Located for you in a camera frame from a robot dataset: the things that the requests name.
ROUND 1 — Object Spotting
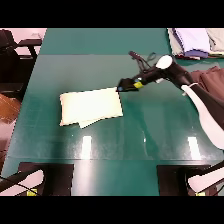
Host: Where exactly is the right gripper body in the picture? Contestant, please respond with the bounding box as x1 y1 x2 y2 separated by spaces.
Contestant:
115 76 145 93

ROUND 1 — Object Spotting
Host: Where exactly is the cream T-shirt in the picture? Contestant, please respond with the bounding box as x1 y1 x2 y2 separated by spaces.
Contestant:
58 86 125 130

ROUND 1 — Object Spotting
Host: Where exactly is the beige garment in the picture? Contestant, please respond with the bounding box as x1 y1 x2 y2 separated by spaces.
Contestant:
166 28 185 57

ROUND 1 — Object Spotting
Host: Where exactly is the lavender garment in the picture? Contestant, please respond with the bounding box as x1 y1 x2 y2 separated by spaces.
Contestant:
172 28 212 59

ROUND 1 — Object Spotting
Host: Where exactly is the brown garment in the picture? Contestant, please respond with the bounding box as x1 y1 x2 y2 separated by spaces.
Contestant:
189 65 224 101

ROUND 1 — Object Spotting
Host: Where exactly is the pale grey garment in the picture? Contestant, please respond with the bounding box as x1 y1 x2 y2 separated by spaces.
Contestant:
204 28 224 57

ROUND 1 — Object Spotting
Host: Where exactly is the black office chair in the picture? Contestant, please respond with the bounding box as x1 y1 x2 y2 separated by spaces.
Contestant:
0 29 44 103

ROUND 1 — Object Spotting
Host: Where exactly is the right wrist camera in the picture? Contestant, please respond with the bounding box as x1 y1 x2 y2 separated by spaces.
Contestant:
128 50 158 74

